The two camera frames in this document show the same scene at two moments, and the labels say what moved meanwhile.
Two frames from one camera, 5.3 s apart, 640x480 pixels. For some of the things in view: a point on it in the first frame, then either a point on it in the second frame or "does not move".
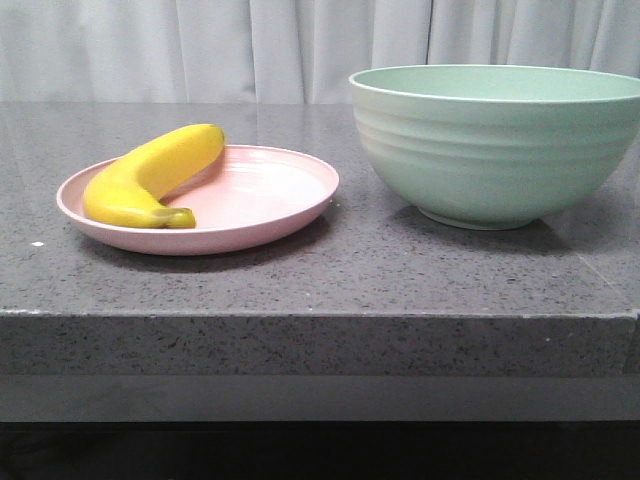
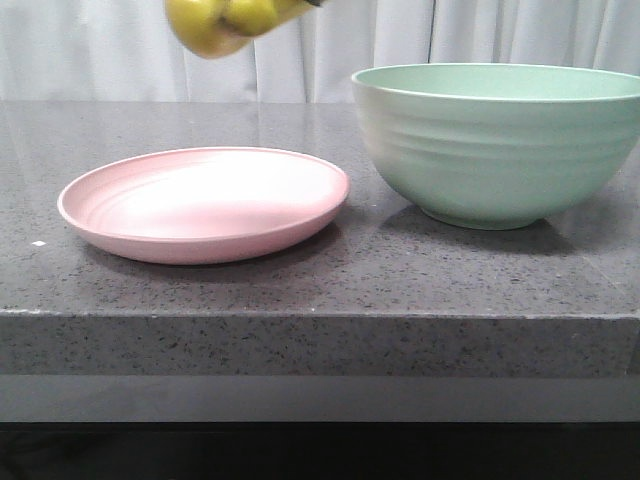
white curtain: (288, 51) does not move
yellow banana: (129, 189) -> (212, 29)
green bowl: (492, 146) does not move
